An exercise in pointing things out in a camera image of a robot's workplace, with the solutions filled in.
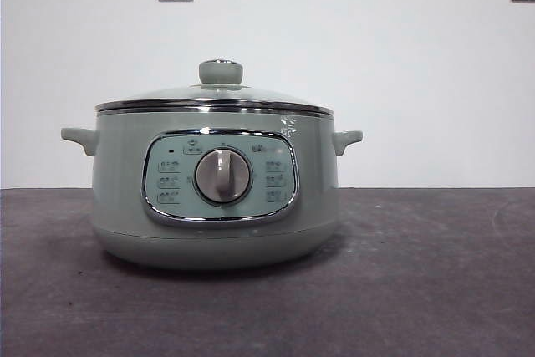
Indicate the glass lid with green knob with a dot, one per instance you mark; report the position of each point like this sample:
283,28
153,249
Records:
267,95

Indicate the pale green electric cooking pot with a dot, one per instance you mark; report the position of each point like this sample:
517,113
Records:
125,190

